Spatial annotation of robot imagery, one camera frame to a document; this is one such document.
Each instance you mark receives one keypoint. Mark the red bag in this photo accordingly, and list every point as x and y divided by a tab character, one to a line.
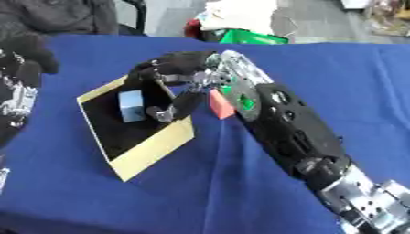
192	29

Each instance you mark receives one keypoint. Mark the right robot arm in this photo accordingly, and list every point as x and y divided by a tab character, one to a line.
299	134

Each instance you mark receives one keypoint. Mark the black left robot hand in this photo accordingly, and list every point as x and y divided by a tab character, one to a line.
24	55

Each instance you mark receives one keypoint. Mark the person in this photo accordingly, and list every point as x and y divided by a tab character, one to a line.
53	15

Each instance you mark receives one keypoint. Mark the clutter pile on floor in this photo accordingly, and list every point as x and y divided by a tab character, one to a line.
389	15

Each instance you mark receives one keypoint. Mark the red block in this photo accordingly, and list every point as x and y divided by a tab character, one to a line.
220	106

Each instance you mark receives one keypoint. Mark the black chair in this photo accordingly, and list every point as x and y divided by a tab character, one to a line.
138	15

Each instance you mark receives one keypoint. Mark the green box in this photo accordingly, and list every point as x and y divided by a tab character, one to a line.
251	37

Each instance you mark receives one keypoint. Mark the tan cardboard box black inside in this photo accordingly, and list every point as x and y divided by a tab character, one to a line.
144	152

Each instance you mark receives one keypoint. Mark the pale blue block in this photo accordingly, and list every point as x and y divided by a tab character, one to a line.
131	105

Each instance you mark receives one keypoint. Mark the white bag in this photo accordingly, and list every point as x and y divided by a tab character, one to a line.
240	13

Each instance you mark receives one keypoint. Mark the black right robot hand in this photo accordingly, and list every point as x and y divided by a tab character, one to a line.
172	65

